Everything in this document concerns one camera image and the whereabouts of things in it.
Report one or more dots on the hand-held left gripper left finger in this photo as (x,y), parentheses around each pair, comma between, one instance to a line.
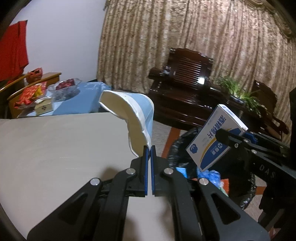
(145,171)

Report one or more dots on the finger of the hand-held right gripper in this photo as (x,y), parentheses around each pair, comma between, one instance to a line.
(251,138)
(227,138)

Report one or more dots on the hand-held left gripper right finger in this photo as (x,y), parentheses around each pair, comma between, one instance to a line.
(152,171)

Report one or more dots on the white and blue carton box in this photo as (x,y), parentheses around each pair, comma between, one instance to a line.
(208,143)

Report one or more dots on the trash bin with black bag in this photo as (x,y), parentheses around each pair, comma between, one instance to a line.
(178,148)

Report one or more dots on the blue plastic wrapper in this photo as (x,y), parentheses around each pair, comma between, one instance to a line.
(211,177)

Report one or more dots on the paper cup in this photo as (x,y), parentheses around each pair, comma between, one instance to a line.
(138,111)

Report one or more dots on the bright blue plastic piece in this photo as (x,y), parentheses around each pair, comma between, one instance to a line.
(181,172)

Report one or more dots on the dark wooden side table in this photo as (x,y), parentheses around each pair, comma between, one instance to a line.
(222,96)

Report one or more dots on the dark wooden armchair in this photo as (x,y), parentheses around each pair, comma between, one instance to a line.
(263,92)
(185,69)

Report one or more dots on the potted green plant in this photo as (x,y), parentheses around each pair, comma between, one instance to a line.
(227,83)

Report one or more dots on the grey tablecloth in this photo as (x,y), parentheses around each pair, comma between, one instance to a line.
(57,150)

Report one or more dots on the glass fruit bowl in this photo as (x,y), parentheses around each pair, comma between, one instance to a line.
(62,93)

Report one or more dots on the beige patterned curtain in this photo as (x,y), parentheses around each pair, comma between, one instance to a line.
(185,27)

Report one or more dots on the red apples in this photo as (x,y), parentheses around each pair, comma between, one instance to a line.
(64,84)

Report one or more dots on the gold tissue box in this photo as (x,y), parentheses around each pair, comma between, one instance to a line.
(44,107)

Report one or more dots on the light wooden cabinet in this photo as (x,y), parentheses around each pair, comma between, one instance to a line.
(52,77)

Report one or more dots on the red yellow snack packet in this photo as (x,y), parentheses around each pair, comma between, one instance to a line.
(27,95)

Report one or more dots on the red plastic bag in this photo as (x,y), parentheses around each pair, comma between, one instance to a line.
(34,74)

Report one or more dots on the red cloth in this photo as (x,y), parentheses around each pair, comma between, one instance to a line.
(13,51)

